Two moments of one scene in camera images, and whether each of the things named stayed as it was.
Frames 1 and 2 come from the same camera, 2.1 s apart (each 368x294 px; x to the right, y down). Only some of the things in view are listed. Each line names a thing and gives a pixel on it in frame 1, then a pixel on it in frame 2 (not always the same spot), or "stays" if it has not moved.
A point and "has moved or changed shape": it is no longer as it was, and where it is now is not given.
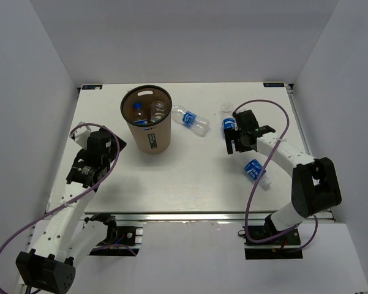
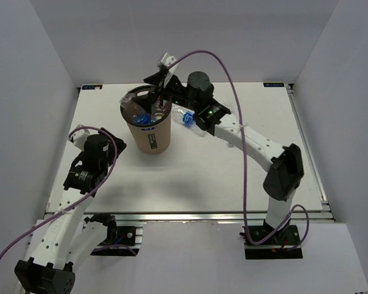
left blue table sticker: (92, 87) stays
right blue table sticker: (274, 84) stays
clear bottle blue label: (228, 122) has moved or changed shape
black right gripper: (231, 135) to (147, 100)
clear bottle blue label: (195, 122) stays
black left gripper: (114, 148) stays
